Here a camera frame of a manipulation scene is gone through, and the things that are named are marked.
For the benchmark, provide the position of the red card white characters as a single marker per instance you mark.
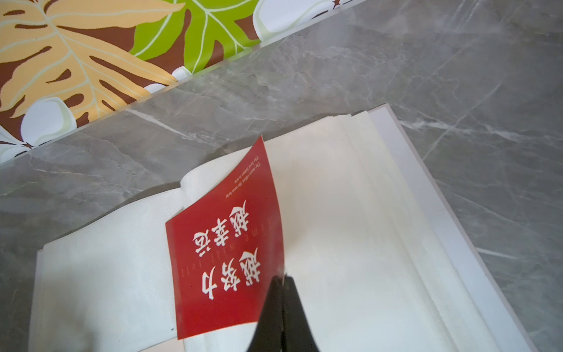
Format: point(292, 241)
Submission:
point(225, 249)

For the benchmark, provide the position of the white photo album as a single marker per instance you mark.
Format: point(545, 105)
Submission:
point(379, 259)

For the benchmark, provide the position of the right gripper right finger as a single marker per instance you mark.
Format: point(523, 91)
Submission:
point(296, 336)

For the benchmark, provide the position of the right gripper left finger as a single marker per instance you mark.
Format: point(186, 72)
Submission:
point(269, 329)

